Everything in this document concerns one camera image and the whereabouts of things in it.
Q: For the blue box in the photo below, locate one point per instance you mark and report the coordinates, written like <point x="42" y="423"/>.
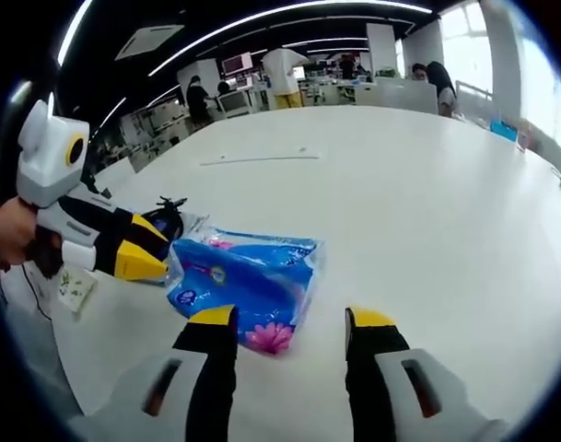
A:
<point x="503" y="130"/>

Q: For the ceiling air conditioner unit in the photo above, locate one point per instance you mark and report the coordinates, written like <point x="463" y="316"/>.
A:
<point x="148" y="42"/>

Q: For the wall monitor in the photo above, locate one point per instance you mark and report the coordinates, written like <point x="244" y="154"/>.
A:
<point x="237" y="63"/>

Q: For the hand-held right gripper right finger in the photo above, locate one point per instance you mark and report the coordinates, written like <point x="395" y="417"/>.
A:
<point x="372" y="368"/>

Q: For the person's left hand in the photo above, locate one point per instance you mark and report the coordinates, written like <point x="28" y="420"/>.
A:
<point x="13" y="230"/>

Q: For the blue mouse pad package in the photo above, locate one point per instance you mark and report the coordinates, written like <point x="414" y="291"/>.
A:
<point x="195" y="225"/>

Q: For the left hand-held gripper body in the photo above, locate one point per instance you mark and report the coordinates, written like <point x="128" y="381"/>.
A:
<point x="50" y="166"/>

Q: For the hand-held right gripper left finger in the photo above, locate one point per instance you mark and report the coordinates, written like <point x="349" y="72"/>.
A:
<point x="211" y="368"/>

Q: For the blue tissue pack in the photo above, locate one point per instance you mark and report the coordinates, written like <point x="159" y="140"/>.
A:
<point x="248" y="276"/>

